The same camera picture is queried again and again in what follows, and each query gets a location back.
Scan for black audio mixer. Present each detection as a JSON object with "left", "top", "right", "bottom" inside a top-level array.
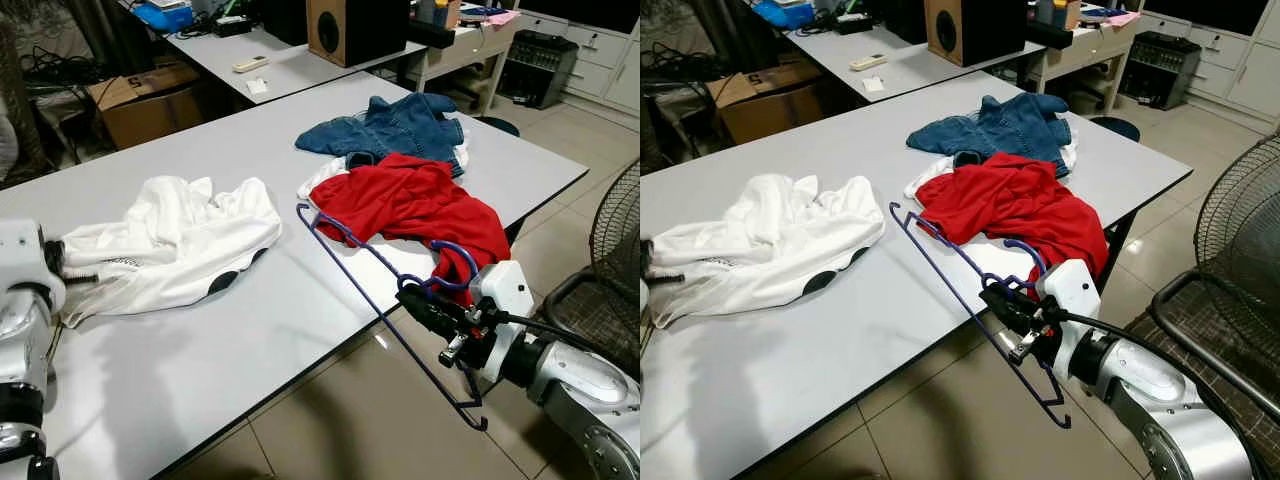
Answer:
[
  {"left": 497, "top": 30, "right": 581, "bottom": 109},
  {"left": 1118, "top": 30, "right": 1203, "bottom": 111}
]

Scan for desk organiser with pens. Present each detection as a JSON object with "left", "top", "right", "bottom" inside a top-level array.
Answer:
[
  {"left": 415, "top": 0, "right": 463, "bottom": 29},
  {"left": 1035, "top": 0, "right": 1081, "bottom": 29}
]

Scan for blue purple plastic hanger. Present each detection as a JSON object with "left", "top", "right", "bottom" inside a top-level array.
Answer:
[
  {"left": 888, "top": 202, "right": 1073, "bottom": 431},
  {"left": 295, "top": 202, "right": 491, "bottom": 433}
]

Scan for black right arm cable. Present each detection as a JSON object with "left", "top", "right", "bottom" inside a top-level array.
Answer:
[
  {"left": 1062, "top": 308, "right": 1201, "bottom": 361},
  {"left": 498, "top": 312, "right": 626, "bottom": 373}
]

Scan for plain red shirt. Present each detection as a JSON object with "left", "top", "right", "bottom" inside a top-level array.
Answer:
[
  {"left": 915, "top": 152, "right": 1109, "bottom": 301},
  {"left": 310, "top": 152, "right": 512, "bottom": 306}
]

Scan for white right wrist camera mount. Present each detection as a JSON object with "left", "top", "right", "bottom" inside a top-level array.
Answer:
[
  {"left": 1035, "top": 258, "right": 1103, "bottom": 381},
  {"left": 468, "top": 260, "right": 536, "bottom": 384}
]

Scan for white desk with drawer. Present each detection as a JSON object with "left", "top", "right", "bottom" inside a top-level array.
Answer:
[
  {"left": 1040, "top": 8, "right": 1143, "bottom": 113},
  {"left": 420, "top": 8, "right": 521, "bottom": 116}
]

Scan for long black bar device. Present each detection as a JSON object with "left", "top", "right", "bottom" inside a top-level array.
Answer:
[
  {"left": 406, "top": 20, "right": 457, "bottom": 51},
  {"left": 1026, "top": 20, "right": 1076, "bottom": 51}
]

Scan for cardboard box with black mark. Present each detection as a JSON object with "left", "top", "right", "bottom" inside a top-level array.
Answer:
[
  {"left": 705, "top": 62, "right": 826, "bottom": 146},
  {"left": 85, "top": 62, "right": 206, "bottom": 151}
]

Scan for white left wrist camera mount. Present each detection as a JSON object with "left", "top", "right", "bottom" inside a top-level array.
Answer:
[{"left": 0, "top": 220, "right": 46, "bottom": 291}]

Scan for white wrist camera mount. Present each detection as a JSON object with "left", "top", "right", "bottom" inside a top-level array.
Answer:
[
  {"left": 468, "top": 260, "right": 536, "bottom": 384},
  {"left": 0, "top": 220, "right": 46, "bottom": 291},
  {"left": 1035, "top": 258, "right": 1103, "bottom": 381}
]

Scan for black cable tangle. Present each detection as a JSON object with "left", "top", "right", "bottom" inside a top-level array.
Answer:
[
  {"left": 640, "top": 45, "right": 721, "bottom": 101},
  {"left": 15, "top": 45, "right": 101, "bottom": 101}
]

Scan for blue denim garment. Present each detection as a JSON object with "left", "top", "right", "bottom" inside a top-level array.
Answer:
[
  {"left": 295, "top": 94, "right": 467, "bottom": 179},
  {"left": 906, "top": 94, "right": 1073, "bottom": 179}
]

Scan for white drawer cabinets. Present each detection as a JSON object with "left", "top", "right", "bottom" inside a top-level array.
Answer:
[
  {"left": 1140, "top": 10, "right": 1280, "bottom": 126},
  {"left": 520, "top": 10, "right": 641, "bottom": 119}
]

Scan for wooden speaker black front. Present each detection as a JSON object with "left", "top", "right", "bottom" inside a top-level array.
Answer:
[
  {"left": 925, "top": 0, "right": 1029, "bottom": 68},
  {"left": 306, "top": 0, "right": 411, "bottom": 69}
]

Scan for white shirt with dark print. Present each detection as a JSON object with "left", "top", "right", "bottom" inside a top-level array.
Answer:
[
  {"left": 645, "top": 173, "right": 887, "bottom": 329},
  {"left": 58, "top": 175, "right": 284, "bottom": 329}
]

